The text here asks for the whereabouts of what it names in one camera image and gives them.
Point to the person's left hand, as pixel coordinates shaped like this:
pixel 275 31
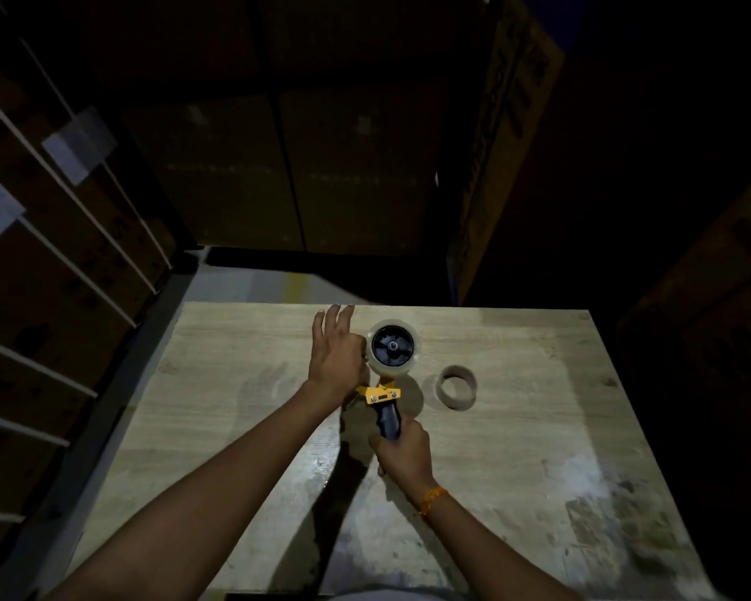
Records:
pixel 335 362

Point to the person's right hand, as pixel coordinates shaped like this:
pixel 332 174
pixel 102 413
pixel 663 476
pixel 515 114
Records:
pixel 407 456

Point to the person's left little finger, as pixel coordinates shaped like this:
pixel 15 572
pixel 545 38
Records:
pixel 318 328

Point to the person's right thumb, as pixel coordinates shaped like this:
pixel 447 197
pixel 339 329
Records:
pixel 377 445

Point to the person's left middle finger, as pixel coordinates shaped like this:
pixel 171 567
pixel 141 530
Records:
pixel 347 320

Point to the yellow black tape dispenser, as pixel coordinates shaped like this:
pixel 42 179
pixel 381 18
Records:
pixel 385 400

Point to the clear packing tape roll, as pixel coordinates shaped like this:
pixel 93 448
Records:
pixel 393 347

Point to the person's left forearm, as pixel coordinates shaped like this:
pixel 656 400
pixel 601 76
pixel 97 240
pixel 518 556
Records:
pixel 213 506

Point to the person's right forearm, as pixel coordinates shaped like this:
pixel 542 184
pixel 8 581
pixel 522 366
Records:
pixel 494 557

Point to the orange thread wristband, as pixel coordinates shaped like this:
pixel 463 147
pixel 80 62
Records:
pixel 432 499

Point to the empty cardboard tape core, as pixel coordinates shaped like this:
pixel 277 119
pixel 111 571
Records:
pixel 456 388

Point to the plain brown cardboard box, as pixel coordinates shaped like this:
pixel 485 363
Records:
pixel 363 175
pixel 219 175

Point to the person's grey shirt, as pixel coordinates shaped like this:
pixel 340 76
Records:
pixel 388 595

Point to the tall printed cardboard box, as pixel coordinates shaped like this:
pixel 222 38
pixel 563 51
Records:
pixel 500 156

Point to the large white paper label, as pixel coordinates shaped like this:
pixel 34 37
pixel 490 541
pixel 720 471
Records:
pixel 78 145

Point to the dark cardboard box stack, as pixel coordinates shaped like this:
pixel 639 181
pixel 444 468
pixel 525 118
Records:
pixel 707 344

